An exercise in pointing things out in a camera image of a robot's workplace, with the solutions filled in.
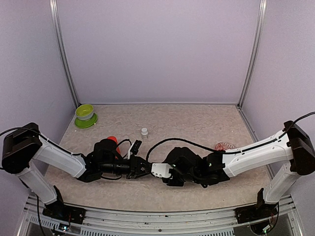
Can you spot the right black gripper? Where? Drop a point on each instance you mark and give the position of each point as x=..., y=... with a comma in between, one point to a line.
x=171, y=183

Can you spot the right aluminium frame post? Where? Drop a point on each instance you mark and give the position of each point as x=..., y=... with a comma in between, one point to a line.
x=254, y=52

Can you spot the aluminium frame post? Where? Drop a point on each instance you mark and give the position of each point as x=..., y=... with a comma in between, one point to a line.
x=254, y=52
x=58, y=32

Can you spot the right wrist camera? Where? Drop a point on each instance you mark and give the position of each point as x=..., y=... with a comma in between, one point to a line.
x=161, y=170

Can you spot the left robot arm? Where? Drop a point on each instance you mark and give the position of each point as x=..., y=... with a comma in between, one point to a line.
x=23, y=145

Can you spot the small white pill bottle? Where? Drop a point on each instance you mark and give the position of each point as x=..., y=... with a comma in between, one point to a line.
x=144, y=133

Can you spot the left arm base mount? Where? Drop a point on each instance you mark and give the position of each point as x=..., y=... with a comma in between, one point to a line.
x=70, y=214

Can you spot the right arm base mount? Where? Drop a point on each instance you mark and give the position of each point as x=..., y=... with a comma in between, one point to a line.
x=252, y=213

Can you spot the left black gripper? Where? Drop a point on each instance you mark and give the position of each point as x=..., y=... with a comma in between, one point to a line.
x=136, y=165

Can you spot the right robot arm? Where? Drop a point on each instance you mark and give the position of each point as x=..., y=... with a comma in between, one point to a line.
x=291, y=145

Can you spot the left aluminium frame post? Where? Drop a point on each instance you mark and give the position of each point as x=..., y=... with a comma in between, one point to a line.
x=58, y=32

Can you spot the red patterned bowl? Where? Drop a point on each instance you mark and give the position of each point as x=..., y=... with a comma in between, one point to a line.
x=224, y=146

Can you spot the orange pill bottle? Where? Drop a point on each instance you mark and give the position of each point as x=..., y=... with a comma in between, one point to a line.
x=113, y=138

